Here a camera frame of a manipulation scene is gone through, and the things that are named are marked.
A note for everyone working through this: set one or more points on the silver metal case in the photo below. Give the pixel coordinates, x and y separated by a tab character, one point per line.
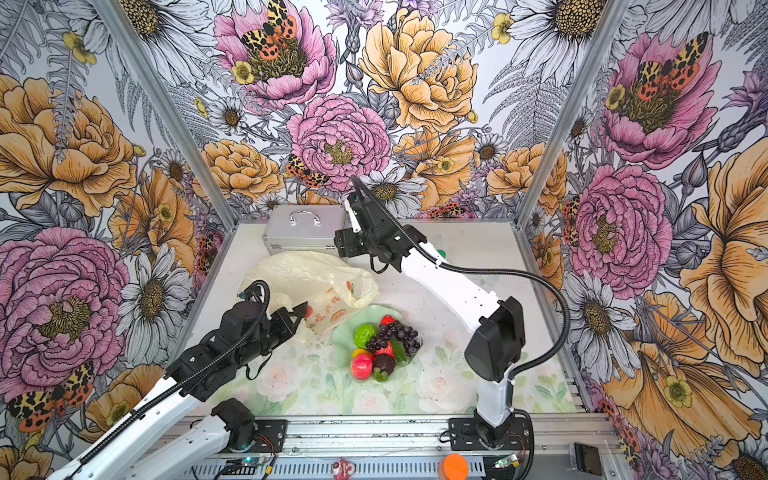
304	228

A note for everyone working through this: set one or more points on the orange round cap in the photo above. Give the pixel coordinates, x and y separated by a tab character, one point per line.
453	467

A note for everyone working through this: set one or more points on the light green plate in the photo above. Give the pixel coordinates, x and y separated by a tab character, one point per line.
342	339

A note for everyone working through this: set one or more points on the aluminium front rail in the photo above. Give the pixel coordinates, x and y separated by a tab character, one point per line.
380	447

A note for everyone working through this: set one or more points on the green circuit board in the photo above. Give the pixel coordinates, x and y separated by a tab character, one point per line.
511	460

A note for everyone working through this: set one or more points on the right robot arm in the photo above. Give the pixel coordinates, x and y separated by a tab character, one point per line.
496	326

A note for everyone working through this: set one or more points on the green bumpy fruit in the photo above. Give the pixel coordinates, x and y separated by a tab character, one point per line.
363	335

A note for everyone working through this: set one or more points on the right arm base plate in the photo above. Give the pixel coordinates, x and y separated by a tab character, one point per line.
473	434

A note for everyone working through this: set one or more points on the red white small object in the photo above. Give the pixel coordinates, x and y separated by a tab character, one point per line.
342	469

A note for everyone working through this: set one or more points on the purple grape bunch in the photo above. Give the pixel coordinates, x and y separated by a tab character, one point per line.
399	340

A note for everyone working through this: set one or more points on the yellow orange mango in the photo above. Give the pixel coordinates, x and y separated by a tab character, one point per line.
358	352

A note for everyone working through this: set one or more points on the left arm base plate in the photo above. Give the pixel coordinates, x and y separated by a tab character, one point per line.
259	436

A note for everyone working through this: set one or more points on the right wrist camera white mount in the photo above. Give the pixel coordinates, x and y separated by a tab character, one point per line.
353	220

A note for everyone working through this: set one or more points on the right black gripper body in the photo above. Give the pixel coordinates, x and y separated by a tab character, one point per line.
369	238

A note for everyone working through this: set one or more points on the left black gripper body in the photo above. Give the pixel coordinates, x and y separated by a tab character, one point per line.
275	331

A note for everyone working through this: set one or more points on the red pink apple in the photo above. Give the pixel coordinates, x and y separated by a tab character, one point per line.
361	367

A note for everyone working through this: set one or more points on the translucent cream plastic bag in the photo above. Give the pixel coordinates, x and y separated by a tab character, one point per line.
333	290

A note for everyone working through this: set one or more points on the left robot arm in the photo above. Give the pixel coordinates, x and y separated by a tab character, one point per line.
246	332

